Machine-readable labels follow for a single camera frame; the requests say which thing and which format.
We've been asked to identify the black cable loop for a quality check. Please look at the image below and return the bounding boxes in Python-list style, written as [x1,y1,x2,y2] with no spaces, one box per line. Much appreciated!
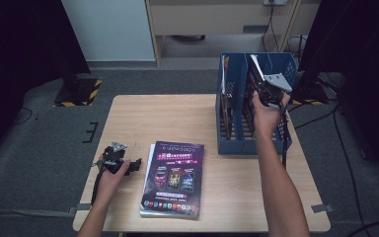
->
[285,34,309,62]

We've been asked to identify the orange and white magazine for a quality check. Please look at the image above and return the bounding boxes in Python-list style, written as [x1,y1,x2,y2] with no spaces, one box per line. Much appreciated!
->
[221,53,235,140]

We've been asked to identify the person's left hand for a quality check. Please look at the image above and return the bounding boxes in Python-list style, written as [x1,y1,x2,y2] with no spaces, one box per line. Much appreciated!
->
[94,158,132,205]

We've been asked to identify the person's right hand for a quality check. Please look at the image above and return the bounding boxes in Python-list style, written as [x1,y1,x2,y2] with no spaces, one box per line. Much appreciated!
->
[251,91,292,140]

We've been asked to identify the curved black floor cable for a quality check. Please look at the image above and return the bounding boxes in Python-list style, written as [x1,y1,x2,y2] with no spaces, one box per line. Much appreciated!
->
[344,219,379,237]

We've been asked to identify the purple and red magazine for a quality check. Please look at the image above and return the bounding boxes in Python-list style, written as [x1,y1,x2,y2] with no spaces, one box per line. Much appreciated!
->
[244,53,266,141]
[139,140,206,219]

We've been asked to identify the thin black floor cable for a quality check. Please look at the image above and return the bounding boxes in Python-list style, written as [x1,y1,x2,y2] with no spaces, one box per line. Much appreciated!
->
[9,107,34,126]

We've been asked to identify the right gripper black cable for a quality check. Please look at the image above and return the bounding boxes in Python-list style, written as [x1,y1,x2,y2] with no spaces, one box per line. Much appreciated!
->
[277,102,290,171]

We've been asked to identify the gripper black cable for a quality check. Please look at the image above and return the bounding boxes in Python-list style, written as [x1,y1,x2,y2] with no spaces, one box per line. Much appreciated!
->
[90,166,107,205]
[277,102,290,171]

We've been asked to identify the beige wooden desk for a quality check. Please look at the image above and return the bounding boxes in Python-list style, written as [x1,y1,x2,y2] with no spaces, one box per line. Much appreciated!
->
[144,0,322,68]

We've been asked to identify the white magazine with colourful grid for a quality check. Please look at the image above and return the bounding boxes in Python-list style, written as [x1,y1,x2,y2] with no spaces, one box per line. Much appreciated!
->
[139,143,200,220]

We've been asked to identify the black socket cable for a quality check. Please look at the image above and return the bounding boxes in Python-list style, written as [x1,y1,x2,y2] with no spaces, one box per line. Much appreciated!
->
[261,4,281,53]

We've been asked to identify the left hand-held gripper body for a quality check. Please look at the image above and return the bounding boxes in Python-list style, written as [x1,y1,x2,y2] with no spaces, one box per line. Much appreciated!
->
[93,141,131,176]

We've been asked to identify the black curtain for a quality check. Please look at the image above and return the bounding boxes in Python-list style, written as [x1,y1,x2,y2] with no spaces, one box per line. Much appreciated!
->
[297,0,379,181]
[0,0,92,166]

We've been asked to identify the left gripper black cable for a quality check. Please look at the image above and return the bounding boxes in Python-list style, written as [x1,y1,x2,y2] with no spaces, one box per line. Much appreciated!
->
[90,166,107,205]

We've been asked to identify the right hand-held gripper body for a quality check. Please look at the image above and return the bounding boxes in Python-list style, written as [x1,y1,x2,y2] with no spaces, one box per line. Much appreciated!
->
[259,72,293,111]

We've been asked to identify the blue plastic file rack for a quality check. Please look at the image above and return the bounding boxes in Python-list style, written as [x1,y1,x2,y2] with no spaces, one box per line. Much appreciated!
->
[215,51,298,156]

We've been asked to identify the black floor tape mark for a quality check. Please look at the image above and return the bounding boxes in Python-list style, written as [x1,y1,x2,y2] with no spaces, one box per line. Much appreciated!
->
[81,121,100,144]

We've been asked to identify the white cabinet panel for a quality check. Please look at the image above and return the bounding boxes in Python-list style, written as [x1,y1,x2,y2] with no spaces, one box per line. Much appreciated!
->
[60,0,156,62]

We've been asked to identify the long black floor cable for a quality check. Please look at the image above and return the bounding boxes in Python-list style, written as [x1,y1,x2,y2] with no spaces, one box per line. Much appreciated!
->
[332,98,369,237]

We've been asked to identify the grey tape strip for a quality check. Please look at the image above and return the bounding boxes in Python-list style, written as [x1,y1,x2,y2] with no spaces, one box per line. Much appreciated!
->
[310,203,336,214]
[67,202,92,215]

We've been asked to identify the striped black stand base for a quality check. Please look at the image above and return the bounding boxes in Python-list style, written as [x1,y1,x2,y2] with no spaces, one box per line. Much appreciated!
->
[53,77,103,108]
[290,73,330,106]

